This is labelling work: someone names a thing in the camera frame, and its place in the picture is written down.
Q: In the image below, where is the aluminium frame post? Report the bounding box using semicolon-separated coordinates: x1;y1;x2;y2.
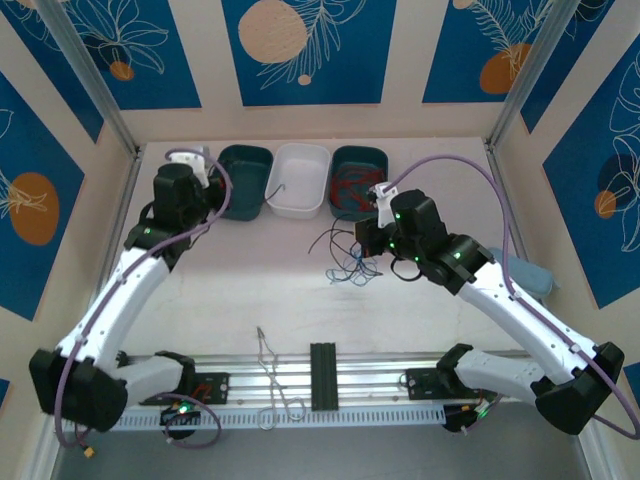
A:
34;0;141;156
487;0;584;151

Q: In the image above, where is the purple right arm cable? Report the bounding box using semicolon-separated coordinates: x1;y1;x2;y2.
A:
387;153;640;441

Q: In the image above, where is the controller board with green light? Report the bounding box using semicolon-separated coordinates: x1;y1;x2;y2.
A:
442;402;494;436
159;404;201;441

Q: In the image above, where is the aluminium side rail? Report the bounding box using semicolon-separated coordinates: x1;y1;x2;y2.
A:
483;142;556;321
74;147;145;351

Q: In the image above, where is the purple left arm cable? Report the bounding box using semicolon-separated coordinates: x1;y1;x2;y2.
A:
53;152;234;451

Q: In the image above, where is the teal plastic bin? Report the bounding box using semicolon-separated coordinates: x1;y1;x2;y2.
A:
327;144;390;222
217;143;275;222

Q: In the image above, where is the white plastic bin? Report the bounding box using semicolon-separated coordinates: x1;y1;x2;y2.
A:
264;142;332;220

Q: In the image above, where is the white slotted cable duct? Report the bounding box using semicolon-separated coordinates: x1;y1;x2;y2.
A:
117;404;446;434

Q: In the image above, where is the white cord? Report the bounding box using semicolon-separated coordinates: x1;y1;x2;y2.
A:
254;326;307;432

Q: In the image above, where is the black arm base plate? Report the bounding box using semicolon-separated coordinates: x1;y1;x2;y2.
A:
404;367;499;401
138;372;231;406

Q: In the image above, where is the aluminium front rail frame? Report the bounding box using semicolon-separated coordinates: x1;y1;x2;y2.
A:
119;352;541;409

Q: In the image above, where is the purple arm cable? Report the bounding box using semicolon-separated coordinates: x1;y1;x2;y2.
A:
387;153;640;441
53;152;234;451

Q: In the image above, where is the yellow connector with red wire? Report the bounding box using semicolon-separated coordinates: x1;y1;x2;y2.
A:
74;434;99;461

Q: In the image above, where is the black extrusion piece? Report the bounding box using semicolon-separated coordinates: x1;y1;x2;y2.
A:
309;342;339;412

